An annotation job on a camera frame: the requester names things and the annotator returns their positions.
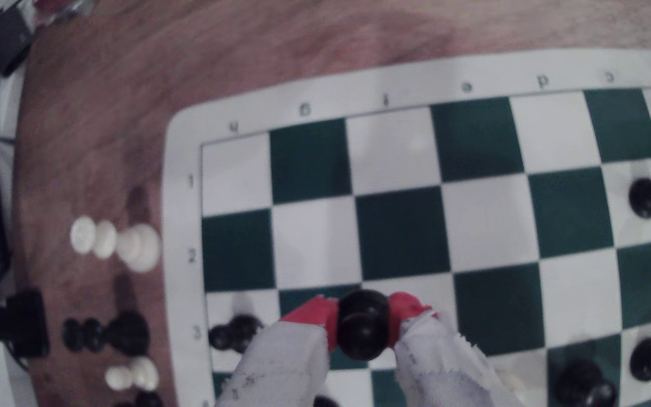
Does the white pawn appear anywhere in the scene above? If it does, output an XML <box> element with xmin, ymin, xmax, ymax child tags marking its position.
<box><xmin>104</xmin><ymin>356</ymin><xmax>160</xmax><ymax>392</ymax></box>

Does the black chess piece lying down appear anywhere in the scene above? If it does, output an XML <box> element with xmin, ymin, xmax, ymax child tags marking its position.
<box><xmin>62</xmin><ymin>311</ymin><xmax>151</xmax><ymax>357</ymax></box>

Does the black block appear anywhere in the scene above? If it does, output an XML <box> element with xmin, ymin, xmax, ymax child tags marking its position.
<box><xmin>0</xmin><ymin>288</ymin><xmax>50</xmax><ymax>358</ymax></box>

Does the white chess piece lying down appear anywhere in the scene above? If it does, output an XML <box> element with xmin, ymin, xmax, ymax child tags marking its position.
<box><xmin>70</xmin><ymin>215</ymin><xmax>162</xmax><ymax>274</ymax></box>

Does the green and white chess mat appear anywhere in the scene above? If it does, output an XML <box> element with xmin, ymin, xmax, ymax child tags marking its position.
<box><xmin>162</xmin><ymin>48</ymin><xmax>651</xmax><ymax>407</ymax></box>

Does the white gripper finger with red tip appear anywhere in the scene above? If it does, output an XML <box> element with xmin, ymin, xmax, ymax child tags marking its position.
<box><xmin>215</xmin><ymin>295</ymin><xmax>340</xmax><ymax>407</ymax></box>
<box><xmin>388</xmin><ymin>292</ymin><xmax>524</xmax><ymax>407</ymax></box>

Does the black rook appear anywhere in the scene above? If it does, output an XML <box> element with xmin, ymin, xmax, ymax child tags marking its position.
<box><xmin>554</xmin><ymin>359</ymin><xmax>620</xmax><ymax>407</ymax></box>

